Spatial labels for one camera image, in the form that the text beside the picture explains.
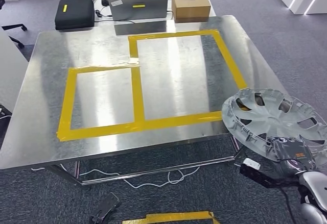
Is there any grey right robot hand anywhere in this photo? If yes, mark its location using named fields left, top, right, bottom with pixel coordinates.
left=270, top=136, right=317, bottom=179

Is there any grey plastic wheel cover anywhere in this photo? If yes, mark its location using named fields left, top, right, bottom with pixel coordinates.
left=221, top=88, right=327, bottom=169

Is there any stainless steel workbench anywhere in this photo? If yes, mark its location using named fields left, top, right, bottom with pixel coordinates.
left=0, top=15, right=288, bottom=187

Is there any white desk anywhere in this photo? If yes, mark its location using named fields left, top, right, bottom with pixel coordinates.
left=0, top=26, right=29, bottom=115
left=77, top=0, right=217, bottom=23

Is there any brown cardboard box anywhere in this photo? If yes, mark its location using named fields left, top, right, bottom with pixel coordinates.
left=171, top=0, right=211, bottom=23

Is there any silver laptop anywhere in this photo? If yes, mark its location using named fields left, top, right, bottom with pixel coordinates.
left=104, top=0, right=170, bottom=22

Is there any black zip case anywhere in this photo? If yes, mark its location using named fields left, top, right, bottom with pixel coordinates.
left=54, top=0, right=95, bottom=31

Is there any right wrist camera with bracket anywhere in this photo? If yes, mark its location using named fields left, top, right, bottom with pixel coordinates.
left=239, top=158, right=299, bottom=189

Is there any white floor cable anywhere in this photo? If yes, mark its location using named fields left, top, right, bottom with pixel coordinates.
left=79, top=166, right=201, bottom=189

